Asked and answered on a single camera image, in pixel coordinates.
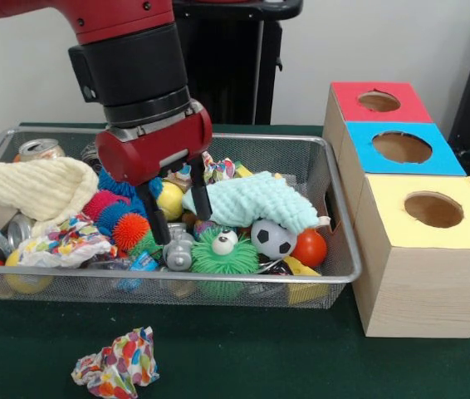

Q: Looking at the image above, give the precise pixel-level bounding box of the wire mesh bin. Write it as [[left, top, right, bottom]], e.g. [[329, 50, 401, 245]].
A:
[[0, 126, 363, 311]]

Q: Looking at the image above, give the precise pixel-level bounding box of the orange spiky ball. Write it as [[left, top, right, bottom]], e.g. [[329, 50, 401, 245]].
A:
[[112, 212, 151, 252]]

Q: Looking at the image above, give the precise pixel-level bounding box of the wooden box with three holes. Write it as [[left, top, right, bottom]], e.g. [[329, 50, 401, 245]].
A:
[[322, 81, 470, 339]]

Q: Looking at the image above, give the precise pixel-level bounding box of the black and white soccer ball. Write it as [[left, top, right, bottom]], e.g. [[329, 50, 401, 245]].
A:
[[251, 219, 298, 262]]

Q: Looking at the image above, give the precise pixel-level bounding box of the grey robot toy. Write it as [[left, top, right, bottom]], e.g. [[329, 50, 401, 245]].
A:
[[162, 223, 196, 273]]

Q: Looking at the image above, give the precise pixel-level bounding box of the green fuzzy toy with eyes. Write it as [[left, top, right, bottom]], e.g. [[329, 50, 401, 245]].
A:
[[190, 226, 261, 302]]

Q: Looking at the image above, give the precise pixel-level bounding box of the yellow ball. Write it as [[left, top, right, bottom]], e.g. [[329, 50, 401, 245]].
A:
[[157, 181, 186, 222]]

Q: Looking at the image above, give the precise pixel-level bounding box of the blue spiky ball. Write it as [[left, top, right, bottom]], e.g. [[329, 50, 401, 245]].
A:
[[94, 170, 165, 238]]

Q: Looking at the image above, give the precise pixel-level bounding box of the yellow cheese wedge toy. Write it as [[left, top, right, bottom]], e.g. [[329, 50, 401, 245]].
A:
[[283, 256, 329, 304]]

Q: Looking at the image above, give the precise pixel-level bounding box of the mint green waffle cloth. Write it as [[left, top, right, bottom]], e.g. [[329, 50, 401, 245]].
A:
[[181, 170, 321, 234]]

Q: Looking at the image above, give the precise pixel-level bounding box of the cream waffle cloth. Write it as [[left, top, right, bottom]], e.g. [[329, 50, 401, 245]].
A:
[[0, 156, 100, 234]]

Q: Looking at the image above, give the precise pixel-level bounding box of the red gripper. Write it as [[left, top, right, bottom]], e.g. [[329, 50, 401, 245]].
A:
[[95, 101, 213, 246]]

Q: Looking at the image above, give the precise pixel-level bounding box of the crushed silver can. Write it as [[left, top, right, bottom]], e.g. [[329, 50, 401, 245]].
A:
[[16, 138, 66, 163]]

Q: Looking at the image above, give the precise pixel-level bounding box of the red ball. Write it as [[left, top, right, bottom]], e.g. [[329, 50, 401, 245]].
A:
[[293, 229, 328, 268]]

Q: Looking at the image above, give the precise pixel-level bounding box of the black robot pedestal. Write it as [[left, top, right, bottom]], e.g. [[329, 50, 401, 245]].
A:
[[173, 0, 304, 126]]

